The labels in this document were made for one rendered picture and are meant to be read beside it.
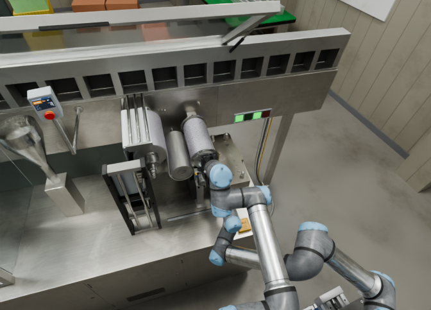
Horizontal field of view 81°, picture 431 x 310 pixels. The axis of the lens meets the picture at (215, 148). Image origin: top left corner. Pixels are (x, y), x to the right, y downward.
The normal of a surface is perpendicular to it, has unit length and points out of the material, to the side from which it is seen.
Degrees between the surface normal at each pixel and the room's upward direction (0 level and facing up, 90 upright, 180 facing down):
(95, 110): 90
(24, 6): 90
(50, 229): 0
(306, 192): 0
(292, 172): 0
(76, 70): 90
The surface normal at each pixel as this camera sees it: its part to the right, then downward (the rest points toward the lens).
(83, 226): 0.04, -0.67
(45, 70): 0.27, 0.72
